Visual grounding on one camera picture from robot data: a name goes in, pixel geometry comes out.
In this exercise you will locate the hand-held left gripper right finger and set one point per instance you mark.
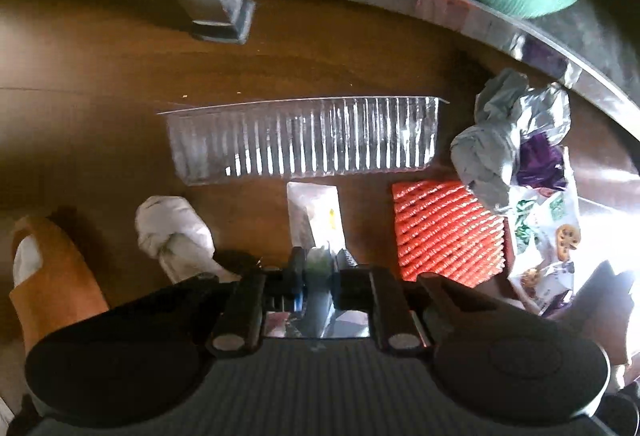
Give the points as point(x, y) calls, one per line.
point(345, 283)

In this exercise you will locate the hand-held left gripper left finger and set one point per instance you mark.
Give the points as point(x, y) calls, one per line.
point(298, 283)

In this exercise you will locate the silver foil snack packet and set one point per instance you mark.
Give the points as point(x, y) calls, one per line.
point(312, 211)

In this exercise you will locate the white tissue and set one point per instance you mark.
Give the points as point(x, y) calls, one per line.
point(172, 236)

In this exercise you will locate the orange ribbed wrapper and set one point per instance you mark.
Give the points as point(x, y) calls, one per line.
point(445, 231)

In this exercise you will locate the clear ribbed plastic tray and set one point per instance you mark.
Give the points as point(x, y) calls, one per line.
point(305, 141)

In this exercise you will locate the crumpled grey plastic bag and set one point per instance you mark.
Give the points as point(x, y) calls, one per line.
point(495, 151)

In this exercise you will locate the white printed snack packet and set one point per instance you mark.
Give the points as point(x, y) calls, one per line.
point(547, 236)

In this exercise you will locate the purple wrapper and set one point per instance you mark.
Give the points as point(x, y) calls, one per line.
point(540, 164)

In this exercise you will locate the orange slipper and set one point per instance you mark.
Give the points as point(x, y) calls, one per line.
point(60, 281)

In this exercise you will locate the person's white sock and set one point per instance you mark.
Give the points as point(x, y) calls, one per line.
point(25, 261)

